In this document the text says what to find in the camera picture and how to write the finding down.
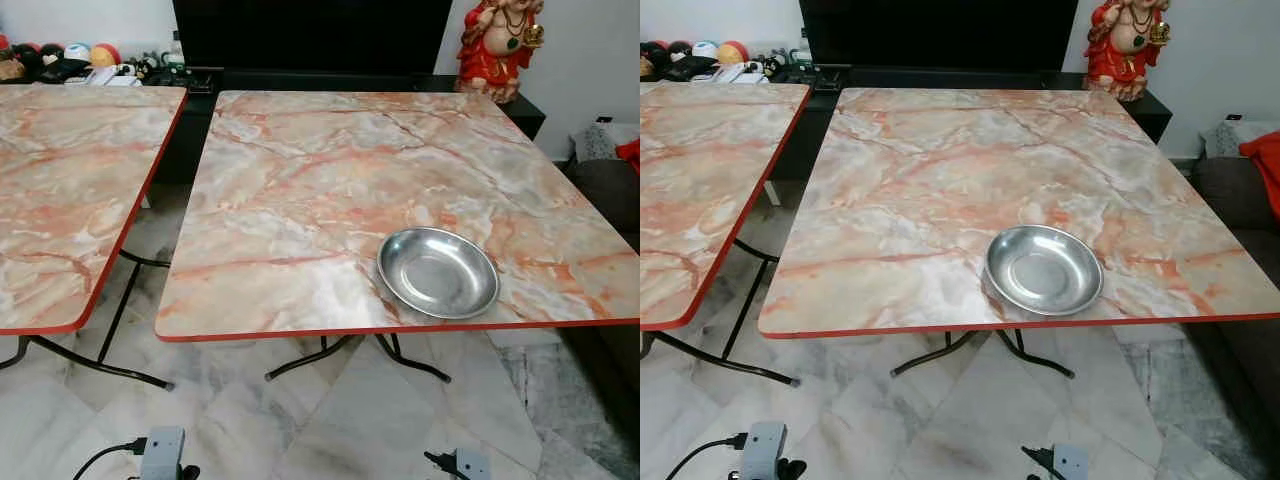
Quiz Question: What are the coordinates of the round steel bowl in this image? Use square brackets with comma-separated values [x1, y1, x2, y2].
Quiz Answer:
[376, 227, 500, 321]
[984, 224, 1105, 318]

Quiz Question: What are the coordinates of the large marble pattern folding table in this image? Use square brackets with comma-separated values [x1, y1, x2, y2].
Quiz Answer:
[757, 87, 1280, 381]
[155, 90, 641, 384]

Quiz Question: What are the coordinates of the grey cushion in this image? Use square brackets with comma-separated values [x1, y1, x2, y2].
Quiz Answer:
[1203, 120, 1251, 159]
[572, 122, 626, 163]

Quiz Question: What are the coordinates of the black set-top box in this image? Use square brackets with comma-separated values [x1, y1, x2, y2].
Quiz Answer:
[770, 63, 851, 89]
[145, 65, 223, 93]

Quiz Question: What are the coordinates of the black flat television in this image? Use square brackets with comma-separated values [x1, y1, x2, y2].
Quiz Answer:
[798, 0, 1081, 73]
[172, 0, 454, 76]

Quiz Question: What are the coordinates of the red laughing buddha statue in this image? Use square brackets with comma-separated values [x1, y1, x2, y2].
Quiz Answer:
[455, 0, 547, 105]
[1083, 0, 1173, 103]

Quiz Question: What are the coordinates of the dark brown sofa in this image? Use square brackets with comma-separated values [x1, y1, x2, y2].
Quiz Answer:
[1190, 155, 1280, 441]

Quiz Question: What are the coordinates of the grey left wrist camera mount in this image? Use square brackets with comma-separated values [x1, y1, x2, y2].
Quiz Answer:
[741, 421, 791, 480]
[140, 426, 187, 480]

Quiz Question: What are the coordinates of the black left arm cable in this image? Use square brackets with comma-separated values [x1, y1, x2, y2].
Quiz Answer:
[72, 438, 149, 480]
[666, 432, 749, 480]

